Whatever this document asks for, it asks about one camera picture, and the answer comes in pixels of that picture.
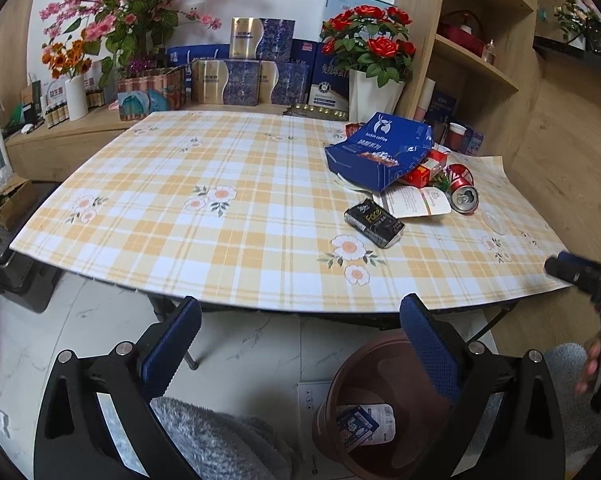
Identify wide blue carton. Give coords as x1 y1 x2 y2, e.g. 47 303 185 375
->
166 44 231 68

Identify dark counter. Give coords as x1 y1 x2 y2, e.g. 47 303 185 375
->
533 30 601 81

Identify small paper gift bag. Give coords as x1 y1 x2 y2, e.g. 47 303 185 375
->
20 72 44 126

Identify white floor socket plate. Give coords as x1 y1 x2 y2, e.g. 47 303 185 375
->
296 381 334 411

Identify person's leg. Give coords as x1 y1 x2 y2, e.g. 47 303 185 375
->
150 395 294 480
543 342 601 461

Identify pale blue white box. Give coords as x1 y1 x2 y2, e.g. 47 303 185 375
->
323 0 399 36

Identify crushed red soda can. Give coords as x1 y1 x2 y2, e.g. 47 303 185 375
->
445 163 480 213

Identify blue white snack packet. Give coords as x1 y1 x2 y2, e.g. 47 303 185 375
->
335 406 379 448

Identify white paper card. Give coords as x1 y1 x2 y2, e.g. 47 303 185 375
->
381 185 452 219

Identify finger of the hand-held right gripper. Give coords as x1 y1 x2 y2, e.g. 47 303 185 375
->
544 256 599 295
555 251 601 283

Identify black case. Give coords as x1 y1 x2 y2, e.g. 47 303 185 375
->
0 232 61 313

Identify blue and white box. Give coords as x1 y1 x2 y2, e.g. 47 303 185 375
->
308 42 354 113

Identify white plastic packet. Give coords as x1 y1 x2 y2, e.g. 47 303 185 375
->
365 404 396 443

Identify purple box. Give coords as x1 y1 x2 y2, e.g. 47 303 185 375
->
463 127 485 156

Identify wooden shelf unit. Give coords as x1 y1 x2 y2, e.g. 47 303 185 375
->
395 0 544 161

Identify white ribbed vase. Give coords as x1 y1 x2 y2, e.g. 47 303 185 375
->
64 74 88 121

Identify black snack packet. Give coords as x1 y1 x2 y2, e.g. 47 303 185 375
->
344 199 406 249

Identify person's right hand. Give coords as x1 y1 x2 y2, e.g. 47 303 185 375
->
575 332 601 396

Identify potted pink flowers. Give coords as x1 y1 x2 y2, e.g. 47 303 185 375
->
553 0 596 43

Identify dark blue upright box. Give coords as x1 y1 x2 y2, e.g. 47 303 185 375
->
428 91 456 146

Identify stack of pastel paper cups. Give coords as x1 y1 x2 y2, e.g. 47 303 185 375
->
415 77 437 123

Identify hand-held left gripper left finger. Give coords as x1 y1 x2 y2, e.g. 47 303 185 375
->
33 296 204 480

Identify open cardboard box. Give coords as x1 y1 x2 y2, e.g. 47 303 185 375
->
0 175 36 228

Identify pink artificial blossom bouquet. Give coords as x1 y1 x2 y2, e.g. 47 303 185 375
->
39 0 221 88

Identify white faceted flower pot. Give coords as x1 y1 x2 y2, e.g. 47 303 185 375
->
348 69 406 123

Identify person's right leg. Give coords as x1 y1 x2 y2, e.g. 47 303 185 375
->
543 342 601 461

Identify wooden sideboard cabinet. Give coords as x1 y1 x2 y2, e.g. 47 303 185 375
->
3 102 301 183

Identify purple artificial flowers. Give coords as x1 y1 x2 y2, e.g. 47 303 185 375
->
128 57 158 78

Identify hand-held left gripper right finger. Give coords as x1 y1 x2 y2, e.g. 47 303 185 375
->
399 294 567 480

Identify orange artificial flowers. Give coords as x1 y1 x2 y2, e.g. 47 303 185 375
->
41 39 94 80

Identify decorative printed tin box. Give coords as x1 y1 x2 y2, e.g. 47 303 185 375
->
116 66 187 122

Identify clear plastic lid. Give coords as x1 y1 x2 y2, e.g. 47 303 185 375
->
481 210 507 236

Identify dark blue box red label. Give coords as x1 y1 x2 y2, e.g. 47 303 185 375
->
291 39 324 96

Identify yellow plaid floral tablecloth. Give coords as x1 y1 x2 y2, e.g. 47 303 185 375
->
9 110 574 317

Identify red artificial rose bouquet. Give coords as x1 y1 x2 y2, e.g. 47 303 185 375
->
321 5 416 88

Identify person's left leg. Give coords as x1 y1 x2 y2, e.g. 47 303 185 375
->
150 395 294 480

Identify red white cigarette carton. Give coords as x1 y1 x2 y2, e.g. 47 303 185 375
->
401 150 449 187

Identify gold and blue gift box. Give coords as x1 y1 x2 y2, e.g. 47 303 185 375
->
190 59 261 107
230 16 296 62
258 61 311 106

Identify blue paper coffee bag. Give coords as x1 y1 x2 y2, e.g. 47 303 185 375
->
325 111 434 193

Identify gold foil blister tray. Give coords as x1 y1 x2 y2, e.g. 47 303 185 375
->
285 103 351 122

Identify brown plastic bin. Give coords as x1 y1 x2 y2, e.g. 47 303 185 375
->
313 332 461 478

